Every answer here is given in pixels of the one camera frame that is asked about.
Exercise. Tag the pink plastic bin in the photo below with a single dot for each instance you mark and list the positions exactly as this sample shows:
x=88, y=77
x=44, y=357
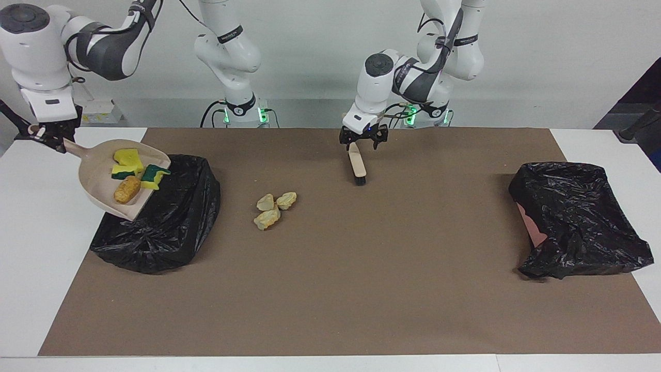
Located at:
x=534, y=230

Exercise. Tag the brown table mat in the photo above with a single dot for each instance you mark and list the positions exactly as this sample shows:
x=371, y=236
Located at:
x=310, y=310

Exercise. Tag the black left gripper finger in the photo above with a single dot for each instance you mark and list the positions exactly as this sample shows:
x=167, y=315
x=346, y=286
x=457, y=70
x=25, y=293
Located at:
x=348, y=137
x=381, y=135

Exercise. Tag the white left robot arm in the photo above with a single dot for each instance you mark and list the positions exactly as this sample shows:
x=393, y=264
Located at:
x=372, y=88

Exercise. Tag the pale beige foam chunk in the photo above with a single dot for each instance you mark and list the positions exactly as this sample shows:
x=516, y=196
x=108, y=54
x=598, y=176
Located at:
x=265, y=202
x=286, y=200
x=267, y=218

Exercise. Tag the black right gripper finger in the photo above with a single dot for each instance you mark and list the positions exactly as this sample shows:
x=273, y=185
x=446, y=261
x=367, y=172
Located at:
x=73, y=128
x=51, y=135

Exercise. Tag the black tripod leg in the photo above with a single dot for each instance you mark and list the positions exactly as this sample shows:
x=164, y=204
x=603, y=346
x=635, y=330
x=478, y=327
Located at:
x=640, y=126
x=13, y=116

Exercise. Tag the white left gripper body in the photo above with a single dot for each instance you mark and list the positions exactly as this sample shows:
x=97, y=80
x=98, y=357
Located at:
x=361, y=118

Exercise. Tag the beige hand brush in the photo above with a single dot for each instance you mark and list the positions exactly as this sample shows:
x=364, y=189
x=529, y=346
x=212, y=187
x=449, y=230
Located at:
x=357, y=165

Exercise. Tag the yellow sponge piece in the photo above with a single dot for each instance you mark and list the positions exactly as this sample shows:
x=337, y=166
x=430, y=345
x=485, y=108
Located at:
x=155, y=175
x=126, y=172
x=126, y=156

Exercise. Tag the white wall socket box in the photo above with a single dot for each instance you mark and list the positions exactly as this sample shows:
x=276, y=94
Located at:
x=100, y=111

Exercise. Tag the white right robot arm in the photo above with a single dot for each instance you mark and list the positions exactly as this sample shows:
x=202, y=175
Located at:
x=36, y=57

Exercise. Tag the beige plastic dustpan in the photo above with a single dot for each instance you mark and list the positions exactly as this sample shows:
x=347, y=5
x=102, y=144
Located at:
x=98, y=175

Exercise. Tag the brown croquette toy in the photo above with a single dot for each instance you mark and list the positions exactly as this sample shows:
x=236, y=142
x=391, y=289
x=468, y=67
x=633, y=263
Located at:
x=127, y=189

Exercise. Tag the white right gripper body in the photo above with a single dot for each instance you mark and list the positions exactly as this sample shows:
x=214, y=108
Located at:
x=49, y=103

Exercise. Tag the black plastic trash bag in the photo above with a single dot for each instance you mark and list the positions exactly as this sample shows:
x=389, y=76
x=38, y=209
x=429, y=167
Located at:
x=578, y=217
x=170, y=232

